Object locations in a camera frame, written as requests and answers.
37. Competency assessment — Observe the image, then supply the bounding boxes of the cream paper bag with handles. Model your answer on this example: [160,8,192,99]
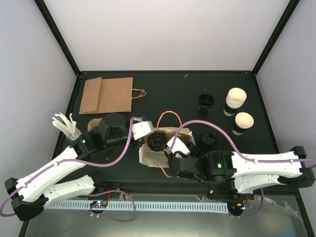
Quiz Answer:
[138,111,196,178]

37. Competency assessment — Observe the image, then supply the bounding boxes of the stack of white paper cups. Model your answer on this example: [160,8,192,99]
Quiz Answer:
[223,87,247,117]

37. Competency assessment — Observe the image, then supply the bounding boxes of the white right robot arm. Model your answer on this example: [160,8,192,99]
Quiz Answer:
[165,147,316,199]

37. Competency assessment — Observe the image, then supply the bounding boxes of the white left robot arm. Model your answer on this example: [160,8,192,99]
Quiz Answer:
[0,113,155,221]

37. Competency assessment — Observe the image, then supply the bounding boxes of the black coffee cup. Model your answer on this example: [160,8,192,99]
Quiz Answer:
[198,94,215,115]

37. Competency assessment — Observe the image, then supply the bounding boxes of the flat brown paper bag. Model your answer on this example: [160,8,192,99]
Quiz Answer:
[79,77,102,115]

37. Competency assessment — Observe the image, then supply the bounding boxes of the white stirrers in holder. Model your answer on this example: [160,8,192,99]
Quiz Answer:
[52,113,82,141]

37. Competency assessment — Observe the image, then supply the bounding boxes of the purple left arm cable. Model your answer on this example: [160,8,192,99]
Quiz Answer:
[0,117,144,222]

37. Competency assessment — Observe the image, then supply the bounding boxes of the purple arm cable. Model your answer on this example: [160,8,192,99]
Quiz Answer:
[0,117,144,222]
[170,119,316,220]

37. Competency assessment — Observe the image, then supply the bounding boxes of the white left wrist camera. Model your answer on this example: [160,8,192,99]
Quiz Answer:
[132,121,155,140]

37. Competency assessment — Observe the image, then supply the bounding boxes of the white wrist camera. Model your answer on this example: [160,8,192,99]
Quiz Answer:
[164,136,190,155]
[132,121,155,140]

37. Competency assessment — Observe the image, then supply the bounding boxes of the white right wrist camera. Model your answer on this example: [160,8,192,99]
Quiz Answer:
[164,136,190,155]

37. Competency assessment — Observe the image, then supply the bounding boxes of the brown paper bag with handles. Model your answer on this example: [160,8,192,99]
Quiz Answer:
[96,77,147,114]

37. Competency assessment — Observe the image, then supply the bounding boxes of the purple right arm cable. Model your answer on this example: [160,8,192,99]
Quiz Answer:
[170,119,316,220]

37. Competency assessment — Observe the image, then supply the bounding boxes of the white slotted cable duct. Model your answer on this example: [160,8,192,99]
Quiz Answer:
[48,200,228,214]

